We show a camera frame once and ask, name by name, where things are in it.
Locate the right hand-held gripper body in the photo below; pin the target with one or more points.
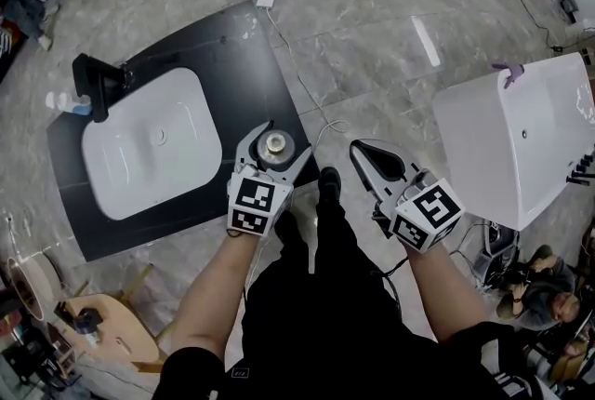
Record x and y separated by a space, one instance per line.
427 212

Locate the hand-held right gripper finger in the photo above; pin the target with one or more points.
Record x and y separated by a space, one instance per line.
395 154
365 175

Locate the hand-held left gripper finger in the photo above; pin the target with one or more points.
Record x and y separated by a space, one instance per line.
299 165
244 147

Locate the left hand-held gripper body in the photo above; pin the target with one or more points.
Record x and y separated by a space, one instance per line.
253 198

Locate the dark bottle with silver cap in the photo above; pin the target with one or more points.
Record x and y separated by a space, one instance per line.
274 145

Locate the person's left forearm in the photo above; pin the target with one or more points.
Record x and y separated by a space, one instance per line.
218 286

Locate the person's right forearm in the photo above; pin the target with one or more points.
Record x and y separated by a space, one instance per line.
441 291

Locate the black sink counter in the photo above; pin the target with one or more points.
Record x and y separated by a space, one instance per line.
232 63

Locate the white sink basin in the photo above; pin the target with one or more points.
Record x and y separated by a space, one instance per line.
149 165

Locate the white and blue bottle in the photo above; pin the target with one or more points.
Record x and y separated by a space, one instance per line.
65 102

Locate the person's black shoe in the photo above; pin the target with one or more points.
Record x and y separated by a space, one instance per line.
330 182

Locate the white bathtub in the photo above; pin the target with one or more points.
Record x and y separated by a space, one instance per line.
511 142

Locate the person's black clothing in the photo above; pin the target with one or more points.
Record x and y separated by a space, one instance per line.
325 319

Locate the purple cloth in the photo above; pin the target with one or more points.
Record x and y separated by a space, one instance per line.
511 73

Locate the black tub faucet set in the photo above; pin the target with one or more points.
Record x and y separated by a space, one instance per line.
581 168

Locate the light wooden table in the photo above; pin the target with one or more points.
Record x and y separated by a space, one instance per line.
121 333

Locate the black device on table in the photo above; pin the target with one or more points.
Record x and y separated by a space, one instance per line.
87 321

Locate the round beige basin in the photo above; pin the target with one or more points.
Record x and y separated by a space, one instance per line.
35 284

